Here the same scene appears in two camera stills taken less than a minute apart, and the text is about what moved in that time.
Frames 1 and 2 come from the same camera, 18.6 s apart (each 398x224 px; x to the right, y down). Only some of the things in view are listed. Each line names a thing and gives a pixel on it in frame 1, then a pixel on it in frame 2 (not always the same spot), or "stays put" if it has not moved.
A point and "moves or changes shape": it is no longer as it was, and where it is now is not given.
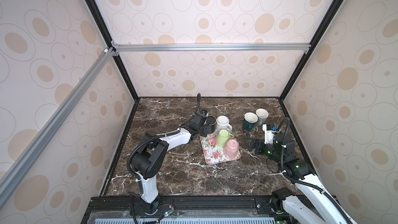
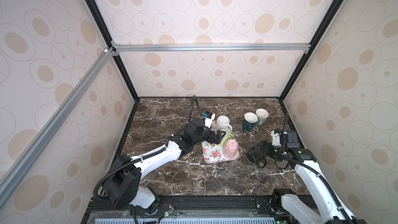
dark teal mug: [250, 120] stays put
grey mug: [262, 114] stays put
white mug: [223, 123] stays put
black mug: [211, 121] moves or changes shape
